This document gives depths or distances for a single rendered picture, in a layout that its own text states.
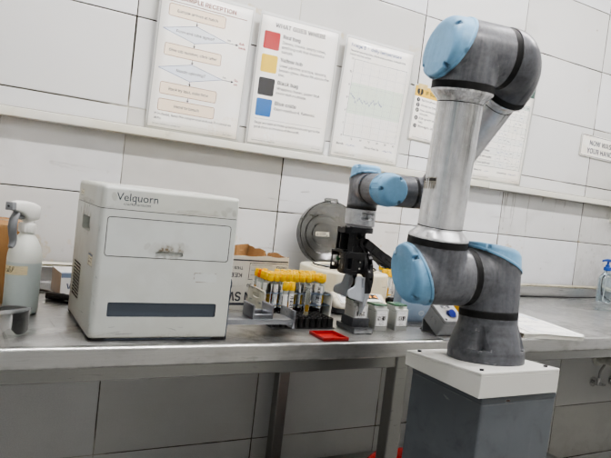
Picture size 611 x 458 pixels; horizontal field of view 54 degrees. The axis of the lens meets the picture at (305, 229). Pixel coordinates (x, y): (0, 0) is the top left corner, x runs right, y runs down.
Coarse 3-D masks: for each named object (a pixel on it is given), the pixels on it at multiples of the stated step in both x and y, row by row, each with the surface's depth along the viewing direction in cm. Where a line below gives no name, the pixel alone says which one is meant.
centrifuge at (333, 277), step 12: (300, 264) 190; (312, 264) 184; (324, 264) 194; (336, 276) 175; (384, 276) 181; (372, 288) 179; (384, 288) 181; (336, 300) 171; (372, 300) 176; (384, 300) 178; (336, 312) 171
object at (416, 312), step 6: (396, 294) 168; (396, 300) 168; (402, 300) 166; (408, 306) 167; (414, 306) 168; (420, 306) 168; (426, 306) 169; (408, 312) 167; (414, 312) 168; (420, 312) 169; (426, 312) 170; (408, 318) 167; (414, 318) 168; (420, 318) 169; (408, 324) 166; (414, 324) 166; (420, 324) 167
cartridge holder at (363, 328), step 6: (342, 318) 153; (348, 318) 151; (354, 318) 149; (360, 318) 150; (366, 318) 151; (336, 324) 155; (342, 324) 153; (348, 324) 150; (354, 324) 149; (360, 324) 150; (366, 324) 151; (348, 330) 150; (354, 330) 148; (360, 330) 148; (366, 330) 149; (372, 330) 150
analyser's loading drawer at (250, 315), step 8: (248, 304) 135; (264, 304) 138; (272, 304) 135; (248, 312) 134; (256, 312) 138; (264, 312) 138; (272, 312) 134; (280, 312) 142; (288, 312) 139; (232, 320) 129; (240, 320) 130; (248, 320) 131; (256, 320) 132; (264, 320) 133; (272, 320) 134; (280, 320) 135; (288, 320) 136
